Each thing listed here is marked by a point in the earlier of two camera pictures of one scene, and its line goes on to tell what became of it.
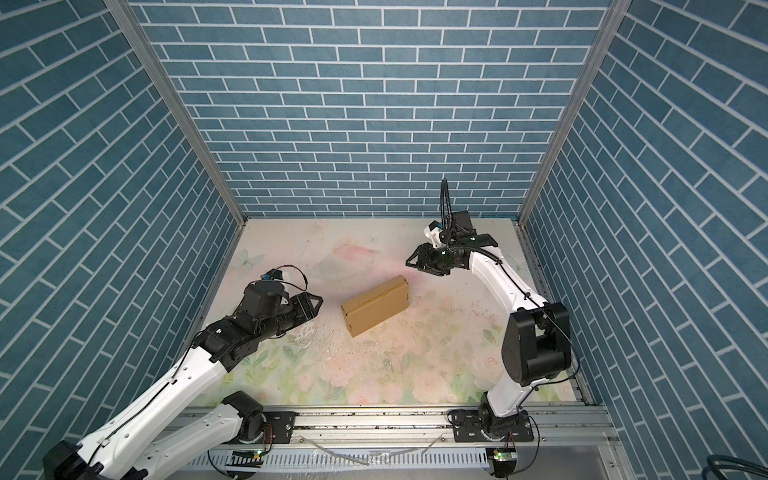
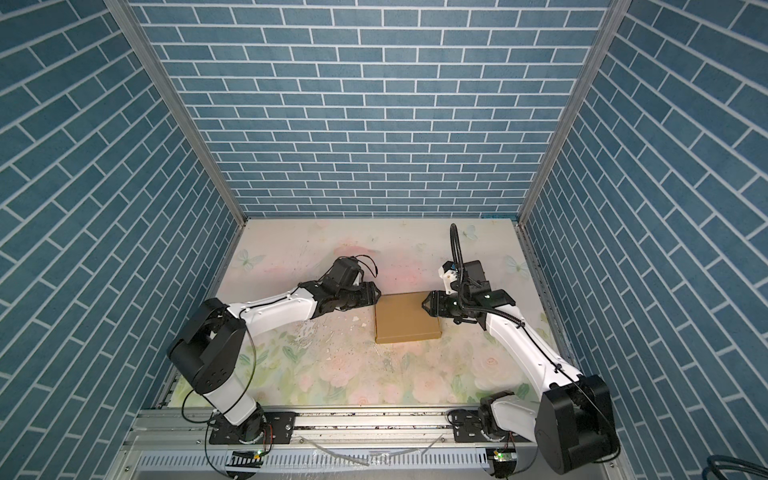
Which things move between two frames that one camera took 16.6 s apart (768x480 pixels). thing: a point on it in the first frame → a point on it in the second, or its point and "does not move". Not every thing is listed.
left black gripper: x=305 y=310 → x=368 y=294
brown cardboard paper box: x=377 y=305 → x=401 y=317
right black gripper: x=425 y=252 → x=438 y=303
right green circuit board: x=505 y=456 does not move
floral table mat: x=446 y=350 does not move
